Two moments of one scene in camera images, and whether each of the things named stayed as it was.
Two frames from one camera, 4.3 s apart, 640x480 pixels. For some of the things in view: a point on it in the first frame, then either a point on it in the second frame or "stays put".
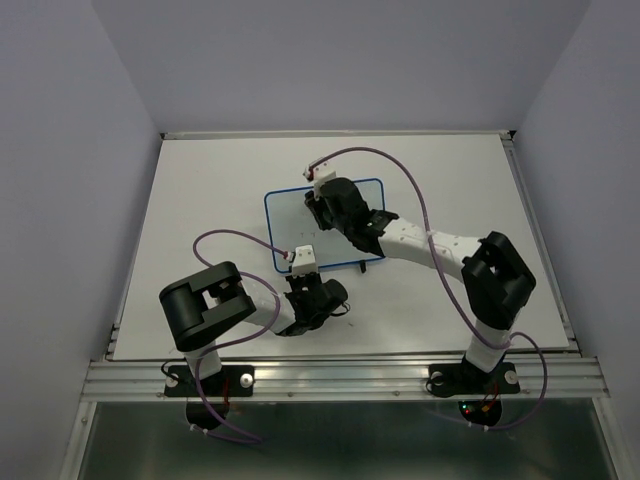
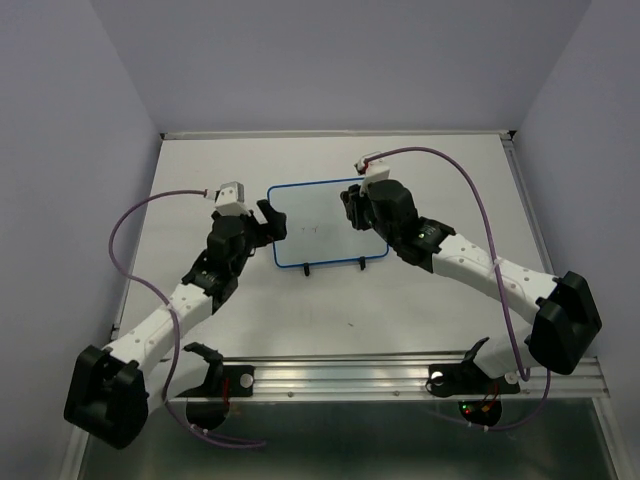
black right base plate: (465, 379) stays put
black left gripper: (292, 281) -> (272, 230)
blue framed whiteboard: (291, 224) stays put
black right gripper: (314, 204) -> (357, 196)
